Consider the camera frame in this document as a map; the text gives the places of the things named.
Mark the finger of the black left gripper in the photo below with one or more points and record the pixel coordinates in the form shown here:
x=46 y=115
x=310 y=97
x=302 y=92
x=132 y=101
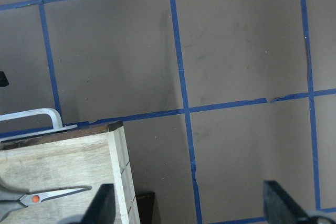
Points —
x=3 y=80

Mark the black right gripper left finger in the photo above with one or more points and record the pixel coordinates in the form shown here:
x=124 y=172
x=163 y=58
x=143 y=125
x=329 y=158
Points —
x=102 y=209

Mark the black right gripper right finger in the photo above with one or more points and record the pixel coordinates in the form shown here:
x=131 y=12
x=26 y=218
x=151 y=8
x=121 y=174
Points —
x=280 y=207

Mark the wooden drawer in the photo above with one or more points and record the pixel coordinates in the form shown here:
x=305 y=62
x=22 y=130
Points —
x=84 y=159

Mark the white drawer handle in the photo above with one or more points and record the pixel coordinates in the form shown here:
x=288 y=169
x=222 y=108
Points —
x=31 y=122

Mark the orange grey handled scissors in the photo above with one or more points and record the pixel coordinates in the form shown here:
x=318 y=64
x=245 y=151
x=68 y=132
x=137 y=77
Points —
x=13 y=199

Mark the dark brown drawer cabinet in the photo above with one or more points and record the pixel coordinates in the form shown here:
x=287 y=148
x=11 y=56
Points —
x=148 y=208

